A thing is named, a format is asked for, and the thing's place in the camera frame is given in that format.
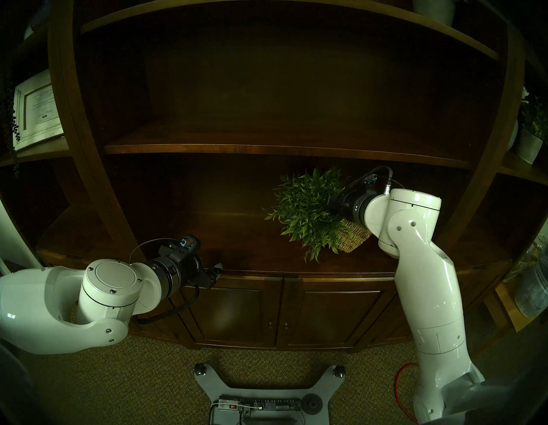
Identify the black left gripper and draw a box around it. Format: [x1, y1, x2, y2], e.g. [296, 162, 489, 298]
[171, 253, 224, 297]

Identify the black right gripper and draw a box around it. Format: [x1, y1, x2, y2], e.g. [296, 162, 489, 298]
[327, 190, 365, 226]

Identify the fake plant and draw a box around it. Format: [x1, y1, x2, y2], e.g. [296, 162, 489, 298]
[265, 167, 372, 263]

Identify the green plant in white pot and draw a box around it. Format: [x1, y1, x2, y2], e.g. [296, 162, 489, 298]
[514, 86, 548, 165]

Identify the dark hanging bead plant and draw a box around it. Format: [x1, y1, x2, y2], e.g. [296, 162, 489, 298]
[0, 73, 22, 179]

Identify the wooden cabinet door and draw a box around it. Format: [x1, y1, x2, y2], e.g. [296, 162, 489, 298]
[276, 278, 397, 350]
[178, 278, 283, 350]

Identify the dark wooden bookcase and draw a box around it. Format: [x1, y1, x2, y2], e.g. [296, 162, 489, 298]
[0, 0, 548, 356]

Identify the grey power strip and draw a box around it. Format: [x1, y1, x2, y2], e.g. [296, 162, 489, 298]
[217, 398, 301, 413]

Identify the black round disc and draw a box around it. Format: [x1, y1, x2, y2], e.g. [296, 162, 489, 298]
[301, 394, 324, 416]

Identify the light wooden side table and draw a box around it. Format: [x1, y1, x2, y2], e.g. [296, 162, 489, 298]
[469, 278, 541, 359]

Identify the white wooden chair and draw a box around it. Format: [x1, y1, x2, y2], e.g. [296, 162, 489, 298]
[0, 201, 48, 277]

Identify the grey translucent jar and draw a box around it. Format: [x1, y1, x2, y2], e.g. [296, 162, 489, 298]
[513, 245, 548, 319]

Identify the large white ceramic vase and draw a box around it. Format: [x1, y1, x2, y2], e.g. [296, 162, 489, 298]
[412, 0, 456, 27]

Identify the white framed certificate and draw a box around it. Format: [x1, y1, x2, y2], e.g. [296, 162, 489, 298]
[13, 70, 65, 151]

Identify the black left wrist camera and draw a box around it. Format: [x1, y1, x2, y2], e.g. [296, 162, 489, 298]
[159, 234, 202, 257]

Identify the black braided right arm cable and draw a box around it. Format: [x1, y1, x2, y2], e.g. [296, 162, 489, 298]
[351, 166, 395, 197]

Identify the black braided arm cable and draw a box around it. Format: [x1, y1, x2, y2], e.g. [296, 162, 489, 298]
[351, 166, 395, 197]
[135, 274, 202, 325]

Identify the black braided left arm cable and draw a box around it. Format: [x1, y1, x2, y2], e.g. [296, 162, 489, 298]
[135, 274, 202, 325]

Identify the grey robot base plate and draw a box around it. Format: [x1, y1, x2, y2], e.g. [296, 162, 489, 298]
[194, 363, 346, 425]

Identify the red cable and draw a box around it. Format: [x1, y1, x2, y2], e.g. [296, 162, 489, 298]
[394, 362, 423, 423]

